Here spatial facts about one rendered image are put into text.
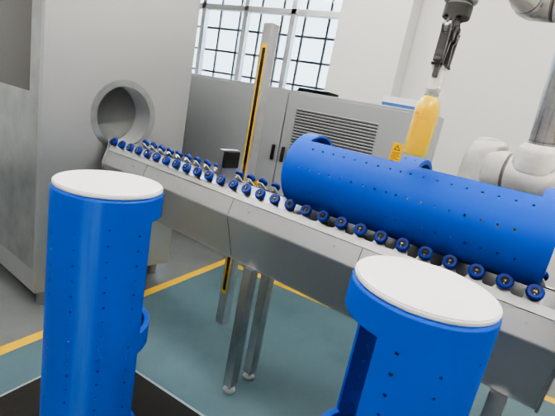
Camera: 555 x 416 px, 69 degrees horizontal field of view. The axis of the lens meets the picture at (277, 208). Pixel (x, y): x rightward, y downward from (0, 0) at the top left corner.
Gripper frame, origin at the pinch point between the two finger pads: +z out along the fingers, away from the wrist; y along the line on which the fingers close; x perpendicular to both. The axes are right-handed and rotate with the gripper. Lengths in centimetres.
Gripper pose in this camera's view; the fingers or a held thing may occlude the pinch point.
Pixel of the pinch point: (436, 79)
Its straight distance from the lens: 130.1
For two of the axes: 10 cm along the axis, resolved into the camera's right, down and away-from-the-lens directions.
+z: -2.1, 9.4, 2.5
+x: 8.0, 3.2, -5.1
